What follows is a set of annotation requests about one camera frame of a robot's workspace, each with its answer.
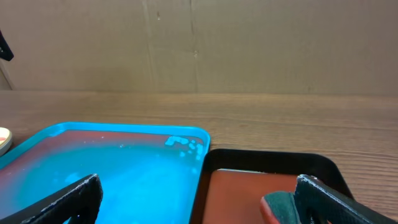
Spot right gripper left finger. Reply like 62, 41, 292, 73
1, 174, 103, 224

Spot dark scrubbing sponge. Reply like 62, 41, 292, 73
260, 191, 301, 224

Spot black tray with red water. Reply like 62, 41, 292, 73
189, 149, 353, 224

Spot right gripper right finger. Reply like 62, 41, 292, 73
294, 174, 397, 224

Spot green plate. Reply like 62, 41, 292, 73
0, 127, 13, 156

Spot teal plastic tray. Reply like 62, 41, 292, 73
1, 122, 210, 223

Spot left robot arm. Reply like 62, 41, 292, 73
0, 32, 14, 61

